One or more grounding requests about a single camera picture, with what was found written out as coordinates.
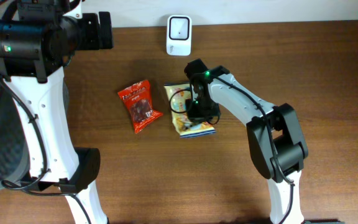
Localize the yellow chips bag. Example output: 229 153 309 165
164 83 216 138

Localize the red snack packet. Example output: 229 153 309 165
117 80 163 134

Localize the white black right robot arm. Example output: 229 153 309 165
184 59 308 223

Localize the white barcode scanner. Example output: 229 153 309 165
166 15 192 56

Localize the grey plastic lattice basket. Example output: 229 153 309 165
0 67 80 195

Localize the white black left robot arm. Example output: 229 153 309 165
0 0 114 223

